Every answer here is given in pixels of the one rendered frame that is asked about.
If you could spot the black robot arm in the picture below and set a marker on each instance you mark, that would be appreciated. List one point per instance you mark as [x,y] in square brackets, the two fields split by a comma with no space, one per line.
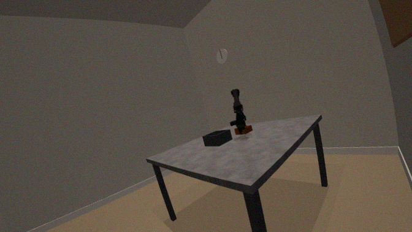
[238,107]

